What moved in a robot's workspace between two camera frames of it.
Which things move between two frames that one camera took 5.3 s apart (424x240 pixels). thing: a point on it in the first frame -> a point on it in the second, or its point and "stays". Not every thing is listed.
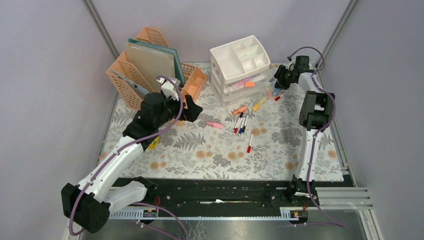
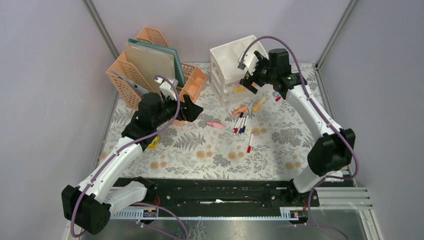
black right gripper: (278, 76) -> (248, 80)
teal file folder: (180, 70) stays
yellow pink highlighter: (269, 92) -> (237, 90)
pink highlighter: (216, 125) stays
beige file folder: (153, 65) stays
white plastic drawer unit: (240, 72) stays
